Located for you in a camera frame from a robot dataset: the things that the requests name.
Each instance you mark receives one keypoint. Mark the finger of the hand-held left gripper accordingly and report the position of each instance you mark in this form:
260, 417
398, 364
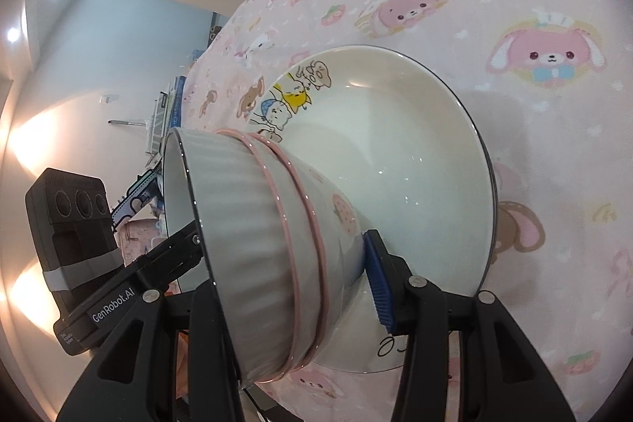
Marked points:
180, 249

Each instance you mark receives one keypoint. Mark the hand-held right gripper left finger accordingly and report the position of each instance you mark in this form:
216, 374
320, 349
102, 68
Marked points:
212, 318

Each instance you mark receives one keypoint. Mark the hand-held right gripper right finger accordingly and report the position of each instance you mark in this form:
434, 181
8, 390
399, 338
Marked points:
378, 283

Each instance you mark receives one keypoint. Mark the pink carrot print bowl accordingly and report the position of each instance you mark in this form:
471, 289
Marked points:
302, 254
341, 244

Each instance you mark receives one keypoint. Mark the white ribbed black-rimmed bowl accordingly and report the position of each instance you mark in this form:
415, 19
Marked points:
232, 224

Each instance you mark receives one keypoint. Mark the white cartoon print plate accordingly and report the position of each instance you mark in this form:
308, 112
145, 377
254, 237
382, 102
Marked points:
405, 145

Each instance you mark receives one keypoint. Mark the pink cloth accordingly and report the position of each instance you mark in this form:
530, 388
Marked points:
136, 239

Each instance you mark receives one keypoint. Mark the blue white cartoon cutout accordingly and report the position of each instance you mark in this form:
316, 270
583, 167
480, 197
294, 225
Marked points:
133, 204

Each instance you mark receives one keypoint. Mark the round ceiling spotlight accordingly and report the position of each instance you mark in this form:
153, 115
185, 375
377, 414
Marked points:
12, 34

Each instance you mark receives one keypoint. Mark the white wall switch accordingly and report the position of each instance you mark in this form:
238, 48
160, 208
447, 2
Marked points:
111, 98

